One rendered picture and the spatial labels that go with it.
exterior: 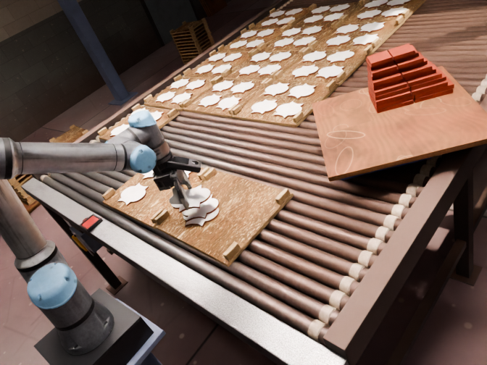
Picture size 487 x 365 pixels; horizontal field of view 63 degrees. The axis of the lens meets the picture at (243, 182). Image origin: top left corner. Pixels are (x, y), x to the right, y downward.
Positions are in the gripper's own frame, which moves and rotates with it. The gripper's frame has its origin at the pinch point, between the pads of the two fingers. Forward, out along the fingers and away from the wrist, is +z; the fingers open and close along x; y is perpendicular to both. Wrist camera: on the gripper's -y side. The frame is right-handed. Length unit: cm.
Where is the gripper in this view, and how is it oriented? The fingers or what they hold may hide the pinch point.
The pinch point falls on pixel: (190, 198)
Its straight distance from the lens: 142.9
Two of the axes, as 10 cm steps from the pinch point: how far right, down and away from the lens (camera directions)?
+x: 0.2, 5.9, -8.0
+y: -9.5, 2.7, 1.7
